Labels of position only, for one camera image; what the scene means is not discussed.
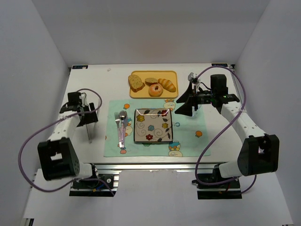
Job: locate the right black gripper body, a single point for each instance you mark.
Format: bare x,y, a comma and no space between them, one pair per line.
194,99

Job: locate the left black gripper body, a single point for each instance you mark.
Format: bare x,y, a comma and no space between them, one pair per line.
89,115

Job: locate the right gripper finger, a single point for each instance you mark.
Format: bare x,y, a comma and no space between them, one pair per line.
188,95
186,109

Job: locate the clear drinking glass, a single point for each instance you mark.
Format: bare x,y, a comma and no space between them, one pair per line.
196,110

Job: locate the metal food tongs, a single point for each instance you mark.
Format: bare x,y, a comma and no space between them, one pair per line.
91,129

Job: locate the herb bread slice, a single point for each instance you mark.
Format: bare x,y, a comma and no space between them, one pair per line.
135,82

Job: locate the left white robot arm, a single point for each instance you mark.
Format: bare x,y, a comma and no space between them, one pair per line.
57,155

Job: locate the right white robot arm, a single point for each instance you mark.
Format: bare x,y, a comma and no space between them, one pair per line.
260,151

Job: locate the small round bread slice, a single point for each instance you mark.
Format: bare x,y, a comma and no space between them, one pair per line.
151,81

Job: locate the golden croissant roll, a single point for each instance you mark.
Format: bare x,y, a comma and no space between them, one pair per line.
167,84

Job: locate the mint cartoon placemat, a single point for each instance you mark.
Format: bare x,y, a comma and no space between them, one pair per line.
189,134

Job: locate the glazed bagel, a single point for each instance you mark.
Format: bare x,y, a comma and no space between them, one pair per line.
155,90

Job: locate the right blue label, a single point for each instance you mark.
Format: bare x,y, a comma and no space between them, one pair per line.
219,64

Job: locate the blue label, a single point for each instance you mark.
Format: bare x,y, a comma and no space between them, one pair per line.
219,64
75,67

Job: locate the left blue label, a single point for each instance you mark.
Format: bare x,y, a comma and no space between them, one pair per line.
75,67

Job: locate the floral square plate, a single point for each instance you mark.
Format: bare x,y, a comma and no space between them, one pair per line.
153,125

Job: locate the yellow plastic tray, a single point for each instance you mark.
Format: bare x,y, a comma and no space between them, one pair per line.
144,93

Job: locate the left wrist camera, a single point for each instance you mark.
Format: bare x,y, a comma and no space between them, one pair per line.
83,97

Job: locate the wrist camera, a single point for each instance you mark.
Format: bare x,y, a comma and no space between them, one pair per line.
83,97
192,78

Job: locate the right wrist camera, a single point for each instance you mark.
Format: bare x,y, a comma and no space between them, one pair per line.
192,78

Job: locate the pink handled fork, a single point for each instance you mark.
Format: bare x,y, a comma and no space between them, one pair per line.
117,120

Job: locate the pink handled spoon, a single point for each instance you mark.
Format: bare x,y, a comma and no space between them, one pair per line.
121,115

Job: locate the aluminium front rail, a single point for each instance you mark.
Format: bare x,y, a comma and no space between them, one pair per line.
150,166

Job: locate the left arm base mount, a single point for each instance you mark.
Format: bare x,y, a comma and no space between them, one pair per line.
104,184

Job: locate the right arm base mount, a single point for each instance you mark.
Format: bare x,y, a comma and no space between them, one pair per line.
224,191

